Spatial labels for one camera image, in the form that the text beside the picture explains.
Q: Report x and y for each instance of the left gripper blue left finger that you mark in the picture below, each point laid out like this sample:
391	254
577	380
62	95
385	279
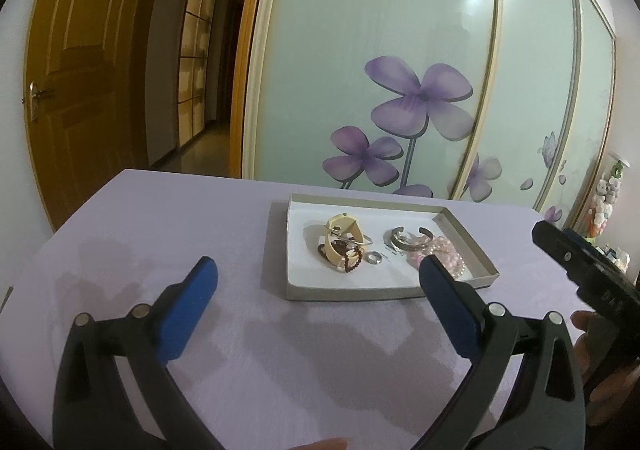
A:
180	307

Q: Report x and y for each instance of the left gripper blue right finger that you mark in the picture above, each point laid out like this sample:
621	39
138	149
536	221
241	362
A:
458	308

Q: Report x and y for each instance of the silver cuff bangle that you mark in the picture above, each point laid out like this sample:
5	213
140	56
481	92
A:
399	240

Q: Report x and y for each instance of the person's right hand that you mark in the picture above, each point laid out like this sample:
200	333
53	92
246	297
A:
613	390

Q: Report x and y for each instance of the person's left hand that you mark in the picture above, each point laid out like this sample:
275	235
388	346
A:
326	444

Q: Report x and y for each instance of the hanging plush toy decoration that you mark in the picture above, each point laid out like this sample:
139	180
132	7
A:
604	197

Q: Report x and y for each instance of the grey cardboard tray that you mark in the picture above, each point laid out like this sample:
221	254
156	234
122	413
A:
336	252

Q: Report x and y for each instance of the brown wooden door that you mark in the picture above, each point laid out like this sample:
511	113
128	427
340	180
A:
92	53

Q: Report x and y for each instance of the purple flower wardrobe door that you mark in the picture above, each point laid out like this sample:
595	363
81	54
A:
379	95

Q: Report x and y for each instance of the brass door handle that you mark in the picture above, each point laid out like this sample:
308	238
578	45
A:
34	99

